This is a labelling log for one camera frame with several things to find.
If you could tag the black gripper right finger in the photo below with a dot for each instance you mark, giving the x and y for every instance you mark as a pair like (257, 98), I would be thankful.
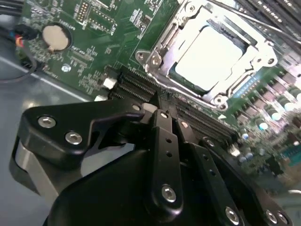
(207, 164)

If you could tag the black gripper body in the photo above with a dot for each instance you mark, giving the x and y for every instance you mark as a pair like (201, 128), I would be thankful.
(105, 200)

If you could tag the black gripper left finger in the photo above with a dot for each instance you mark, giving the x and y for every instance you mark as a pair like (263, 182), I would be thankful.
(94, 110)

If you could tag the silver CPU plate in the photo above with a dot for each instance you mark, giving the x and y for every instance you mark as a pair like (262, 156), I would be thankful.
(211, 56)

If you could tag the metal socket cover frame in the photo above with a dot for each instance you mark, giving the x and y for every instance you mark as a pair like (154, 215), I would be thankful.
(259, 53)

